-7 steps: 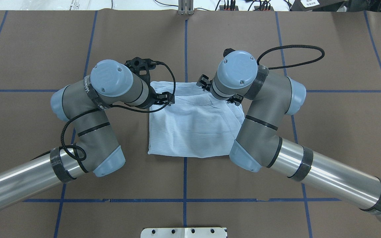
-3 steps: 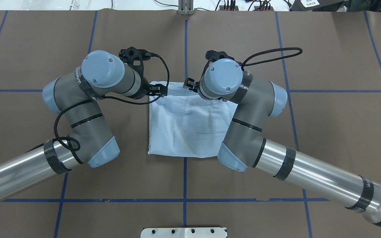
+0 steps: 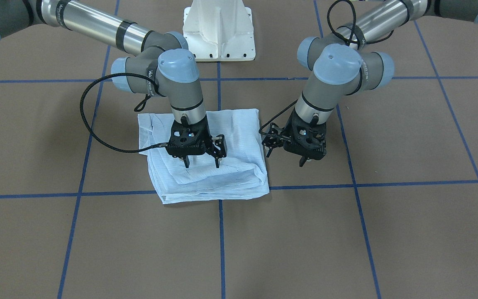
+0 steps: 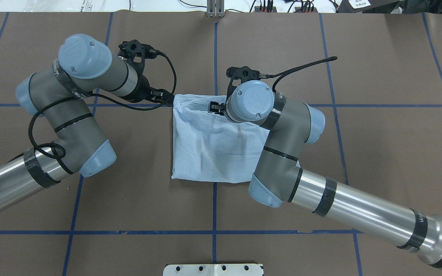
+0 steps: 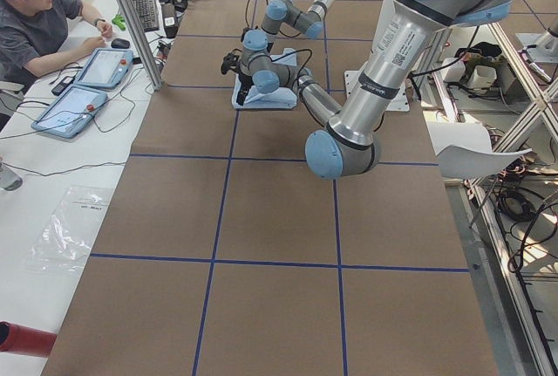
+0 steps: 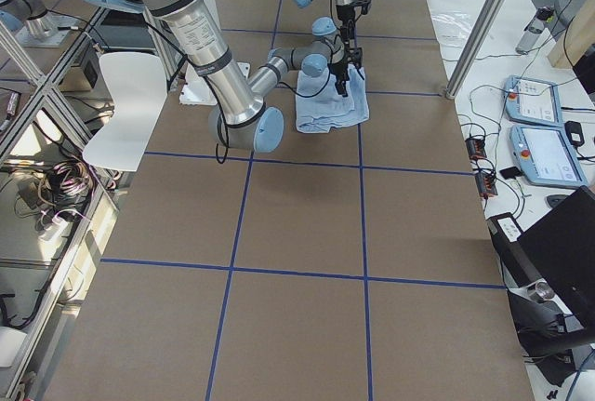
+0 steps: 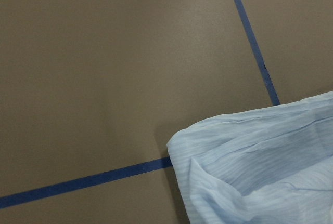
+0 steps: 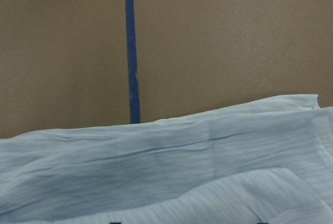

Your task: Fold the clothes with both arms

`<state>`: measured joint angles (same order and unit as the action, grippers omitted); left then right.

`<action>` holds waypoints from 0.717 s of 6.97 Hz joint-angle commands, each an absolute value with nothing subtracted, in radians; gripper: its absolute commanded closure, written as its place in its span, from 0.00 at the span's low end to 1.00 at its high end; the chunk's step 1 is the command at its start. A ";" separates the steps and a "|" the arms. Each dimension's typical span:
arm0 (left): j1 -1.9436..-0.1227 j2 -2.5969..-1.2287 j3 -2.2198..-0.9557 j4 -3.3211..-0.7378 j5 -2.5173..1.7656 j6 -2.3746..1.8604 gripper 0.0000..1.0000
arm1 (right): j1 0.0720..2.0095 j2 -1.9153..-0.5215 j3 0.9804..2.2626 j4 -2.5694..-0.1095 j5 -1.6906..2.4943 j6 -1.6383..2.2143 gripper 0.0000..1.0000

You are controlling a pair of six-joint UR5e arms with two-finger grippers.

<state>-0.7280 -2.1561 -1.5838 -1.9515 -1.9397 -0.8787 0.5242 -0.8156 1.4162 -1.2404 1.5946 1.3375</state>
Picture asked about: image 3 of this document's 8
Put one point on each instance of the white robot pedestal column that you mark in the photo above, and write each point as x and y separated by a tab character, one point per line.
219	31

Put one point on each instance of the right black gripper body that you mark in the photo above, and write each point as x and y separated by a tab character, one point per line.
218	145

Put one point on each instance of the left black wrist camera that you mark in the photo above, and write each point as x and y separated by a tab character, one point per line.
272	136

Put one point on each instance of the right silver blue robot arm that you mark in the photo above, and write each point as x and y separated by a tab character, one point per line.
158	65

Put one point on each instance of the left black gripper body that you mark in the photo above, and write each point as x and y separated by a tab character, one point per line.
288	129

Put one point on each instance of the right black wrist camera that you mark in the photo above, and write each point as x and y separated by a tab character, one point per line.
219	149

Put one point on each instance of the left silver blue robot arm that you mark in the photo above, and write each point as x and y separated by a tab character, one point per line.
340	68

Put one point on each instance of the light blue button shirt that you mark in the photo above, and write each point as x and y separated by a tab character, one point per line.
242	174

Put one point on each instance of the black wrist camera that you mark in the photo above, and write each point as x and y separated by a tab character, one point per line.
219	149
272	136

